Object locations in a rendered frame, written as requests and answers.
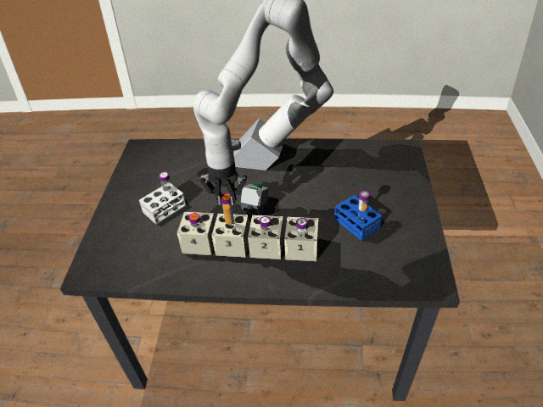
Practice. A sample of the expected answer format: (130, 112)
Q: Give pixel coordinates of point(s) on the white tube rack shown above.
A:
(168, 206)

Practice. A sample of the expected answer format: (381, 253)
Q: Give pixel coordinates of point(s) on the blue tube rack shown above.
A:
(348, 210)

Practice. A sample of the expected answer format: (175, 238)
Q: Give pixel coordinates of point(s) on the beige block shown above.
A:
(266, 244)
(231, 240)
(196, 239)
(301, 245)

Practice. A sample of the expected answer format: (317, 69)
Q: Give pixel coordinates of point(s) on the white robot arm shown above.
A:
(212, 110)

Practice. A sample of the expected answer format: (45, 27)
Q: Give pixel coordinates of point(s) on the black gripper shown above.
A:
(223, 178)

